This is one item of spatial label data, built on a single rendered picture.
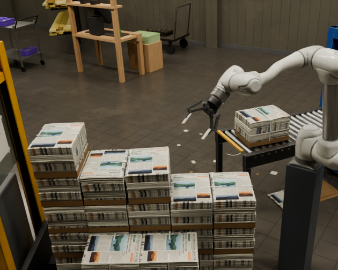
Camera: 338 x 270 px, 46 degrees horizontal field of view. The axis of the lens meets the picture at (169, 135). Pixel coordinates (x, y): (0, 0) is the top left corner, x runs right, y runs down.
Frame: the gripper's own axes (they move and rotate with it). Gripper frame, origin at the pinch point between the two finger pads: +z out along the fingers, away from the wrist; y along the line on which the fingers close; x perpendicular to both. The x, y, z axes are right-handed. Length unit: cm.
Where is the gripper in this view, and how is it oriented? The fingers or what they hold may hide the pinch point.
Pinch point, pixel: (193, 129)
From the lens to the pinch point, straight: 211.9
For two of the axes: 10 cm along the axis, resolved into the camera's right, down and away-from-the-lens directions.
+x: 2.1, 0.5, -9.8
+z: -6.0, 8.0, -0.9
